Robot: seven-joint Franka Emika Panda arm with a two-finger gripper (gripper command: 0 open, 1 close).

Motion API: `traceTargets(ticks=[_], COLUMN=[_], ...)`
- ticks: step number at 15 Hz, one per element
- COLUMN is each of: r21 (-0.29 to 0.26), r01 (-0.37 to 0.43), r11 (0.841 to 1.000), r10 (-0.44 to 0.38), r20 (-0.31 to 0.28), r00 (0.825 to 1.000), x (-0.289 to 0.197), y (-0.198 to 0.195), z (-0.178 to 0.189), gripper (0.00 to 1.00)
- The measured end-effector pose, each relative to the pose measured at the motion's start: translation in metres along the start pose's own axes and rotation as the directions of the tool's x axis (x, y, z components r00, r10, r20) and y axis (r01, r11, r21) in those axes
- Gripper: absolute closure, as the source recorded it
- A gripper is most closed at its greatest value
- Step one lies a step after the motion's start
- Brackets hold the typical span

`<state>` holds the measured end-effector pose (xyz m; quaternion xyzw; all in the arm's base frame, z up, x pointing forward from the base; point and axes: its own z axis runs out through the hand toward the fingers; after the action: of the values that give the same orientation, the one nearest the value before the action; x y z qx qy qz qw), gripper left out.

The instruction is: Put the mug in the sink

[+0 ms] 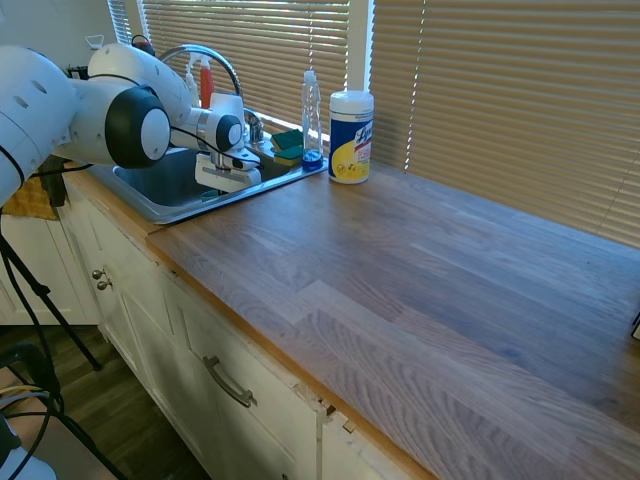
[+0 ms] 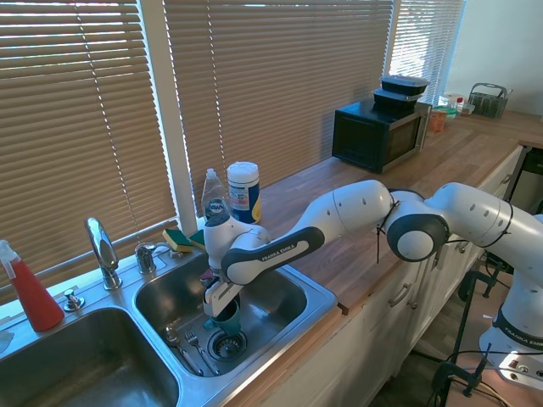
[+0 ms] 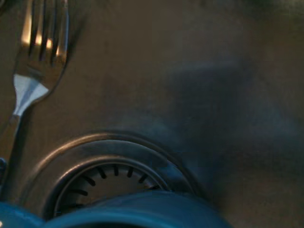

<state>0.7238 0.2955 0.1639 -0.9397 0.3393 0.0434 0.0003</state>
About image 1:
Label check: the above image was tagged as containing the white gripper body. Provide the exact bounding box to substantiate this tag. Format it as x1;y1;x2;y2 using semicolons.
194;152;263;193

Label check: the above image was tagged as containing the stainless steel sink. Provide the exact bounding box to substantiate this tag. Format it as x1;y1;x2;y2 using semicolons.
83;143;330;226

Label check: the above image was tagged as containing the green yellow sponge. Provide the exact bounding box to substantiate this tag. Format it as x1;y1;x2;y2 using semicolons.
273;147;304;169
270;129;305;152

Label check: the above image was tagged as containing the orange soap bottle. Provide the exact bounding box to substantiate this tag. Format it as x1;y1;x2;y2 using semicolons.
185;54;215;110

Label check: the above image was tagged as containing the clear dish soap bottle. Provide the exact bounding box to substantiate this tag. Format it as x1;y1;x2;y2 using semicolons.
300;69;324;174

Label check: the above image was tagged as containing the chrome arched faucet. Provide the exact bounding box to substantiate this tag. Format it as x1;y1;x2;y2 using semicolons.
158;43;245;101

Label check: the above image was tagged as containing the Lysol wipes canister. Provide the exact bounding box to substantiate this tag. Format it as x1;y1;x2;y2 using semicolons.
327;89;376;186

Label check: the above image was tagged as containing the narrow tan window blind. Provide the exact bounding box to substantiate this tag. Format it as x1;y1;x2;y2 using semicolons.
107;0;352;132

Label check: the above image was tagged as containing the white kitchen cabinet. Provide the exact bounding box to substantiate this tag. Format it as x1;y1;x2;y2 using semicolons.
0;172;401;480

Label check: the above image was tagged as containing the dark hanging towel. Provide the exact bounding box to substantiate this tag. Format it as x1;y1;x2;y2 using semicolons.
38;155;69;209

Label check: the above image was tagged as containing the yellow cloth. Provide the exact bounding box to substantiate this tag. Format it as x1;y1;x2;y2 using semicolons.
3;173;59;222

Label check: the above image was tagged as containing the wide tan window blind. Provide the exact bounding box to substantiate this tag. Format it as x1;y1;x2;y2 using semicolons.
371;0;640;250

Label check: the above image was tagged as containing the chrome faucet handle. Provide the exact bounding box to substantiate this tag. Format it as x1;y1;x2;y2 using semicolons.
243;109;267;147

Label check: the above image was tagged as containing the white window frame post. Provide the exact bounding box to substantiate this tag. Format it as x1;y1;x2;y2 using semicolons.
347;0;377;94

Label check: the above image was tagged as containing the brushed metal drawer handle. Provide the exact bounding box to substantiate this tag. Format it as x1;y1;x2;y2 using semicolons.
201;355;258;409

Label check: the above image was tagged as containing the black camera tripod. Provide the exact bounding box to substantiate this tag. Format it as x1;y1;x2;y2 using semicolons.
0;233;104;372

